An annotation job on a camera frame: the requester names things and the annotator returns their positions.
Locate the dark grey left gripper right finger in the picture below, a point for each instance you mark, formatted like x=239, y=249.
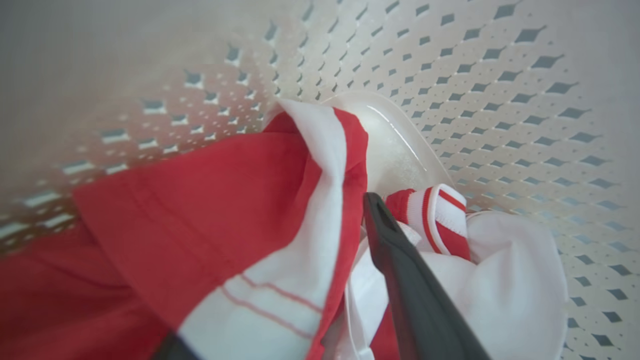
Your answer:
x=420, y=305

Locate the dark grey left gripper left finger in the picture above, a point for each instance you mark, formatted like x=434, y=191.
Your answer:
x=175, y=350

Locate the red jersey with white trim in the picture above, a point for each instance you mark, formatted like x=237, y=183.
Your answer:
x=515, y=280

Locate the red shorts with white stripe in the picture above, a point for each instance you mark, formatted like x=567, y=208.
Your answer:
x=200, y=225

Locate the white perforated plastic laundry basket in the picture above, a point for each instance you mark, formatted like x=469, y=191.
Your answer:
x=500, y=110

